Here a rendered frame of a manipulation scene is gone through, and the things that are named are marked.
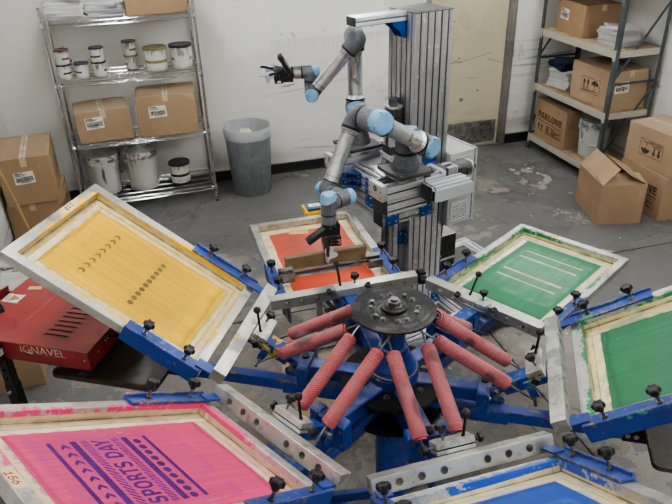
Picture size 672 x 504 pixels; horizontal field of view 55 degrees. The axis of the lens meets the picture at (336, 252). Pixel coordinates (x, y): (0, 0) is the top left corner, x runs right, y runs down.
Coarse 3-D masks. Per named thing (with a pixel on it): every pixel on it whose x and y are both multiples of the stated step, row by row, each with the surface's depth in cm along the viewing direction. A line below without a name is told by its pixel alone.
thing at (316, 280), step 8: (288, 232) 357; (272, 240) 350; (280, 240) 350; (280, 248) 342; (280, 256) 334; (328, 272) 319; (296, 280) 313; (304, 280) 313; (312, 280) 313; (320, 280) 313; (328, 280) 313; (296, 288) 307; (304, 288) 307
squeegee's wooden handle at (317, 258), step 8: (336, 248) 319; (344, 248) 319; (352, 248) 320; (360, 248) 321; (288, 256) 314; (296, 256) 314; (304, 256) 314; (312, 256) 315; (320, 256) 316; (344, 256) 320; (352, 256) 322; (360, 256) 323; (288, 264) 313; (296, 264) 315; (304, 264) 316; (312, 264) 317; (320, 264) 319
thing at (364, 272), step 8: (312, 232) 357; (344, 232) 356; (344, 240) 348; (336, 272) 319; (344, 272) 319; (360, 272) 318; (368, 272) 318; (336, 280) 312; (344, 280) 312; (352, 280) 312
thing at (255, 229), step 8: (312, 216) 366; (320, 216) 365; (344, 216) 369; (352, 216) 364; (256, 224) 359; (264, 224) 358; (272, 224) 358; (280, 224) 360; (288, 224) 361; (296, 224) 362; (304, 224) 364; (352, 224) 360; (360, 224) 355; (256, 232) 350; (360, 232) 347; (256, 240) 342; (368, 240) 339; (264, 248) 335; (368, 248) 337; (264, 256) 327; (384, 272) 317
